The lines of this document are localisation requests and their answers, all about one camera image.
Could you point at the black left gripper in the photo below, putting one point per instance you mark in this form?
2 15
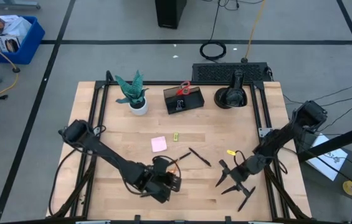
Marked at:
163 186

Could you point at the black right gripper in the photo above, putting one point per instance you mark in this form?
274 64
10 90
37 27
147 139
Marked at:
241 171

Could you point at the black pen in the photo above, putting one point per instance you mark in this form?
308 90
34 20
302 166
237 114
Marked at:
200 157
180 158

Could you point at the pink sticky note pad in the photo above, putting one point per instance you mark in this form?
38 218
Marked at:
159 144

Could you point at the yellow-green eraser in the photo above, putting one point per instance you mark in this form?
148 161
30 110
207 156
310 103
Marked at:
176 136

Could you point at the black binder clip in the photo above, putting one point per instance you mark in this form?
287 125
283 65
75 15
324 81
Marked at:
179 109
180 104

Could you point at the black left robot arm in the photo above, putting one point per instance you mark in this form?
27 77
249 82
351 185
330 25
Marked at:
107 152

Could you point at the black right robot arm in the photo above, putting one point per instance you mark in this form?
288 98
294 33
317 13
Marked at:
288 137

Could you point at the black mesh desk organizer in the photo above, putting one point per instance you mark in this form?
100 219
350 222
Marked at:
194 99

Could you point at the black desk lamp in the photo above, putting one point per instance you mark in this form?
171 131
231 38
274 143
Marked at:
230 95

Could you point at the teal artificial plant white pot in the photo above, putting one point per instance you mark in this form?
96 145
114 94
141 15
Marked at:
135 93

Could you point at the white printed sign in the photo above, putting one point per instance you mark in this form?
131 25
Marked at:
325 158

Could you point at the black perforated case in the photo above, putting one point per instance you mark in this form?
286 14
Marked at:
219 72

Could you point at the yellow tape roll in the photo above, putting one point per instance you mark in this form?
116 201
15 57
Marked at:
350 188

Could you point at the black computer tower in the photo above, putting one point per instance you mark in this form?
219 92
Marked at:
169 12

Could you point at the blue plastic bin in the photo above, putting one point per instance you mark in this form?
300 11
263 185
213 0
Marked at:
29 46

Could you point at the white printed box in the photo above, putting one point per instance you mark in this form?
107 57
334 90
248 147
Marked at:
7 43

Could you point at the white printed bag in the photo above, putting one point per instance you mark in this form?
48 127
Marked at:
13 26

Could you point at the silver aluminium frame strip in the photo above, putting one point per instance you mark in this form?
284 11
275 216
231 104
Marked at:
93 222
266 222

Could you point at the black aluminium table frame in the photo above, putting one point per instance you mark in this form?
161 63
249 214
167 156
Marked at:
101 102

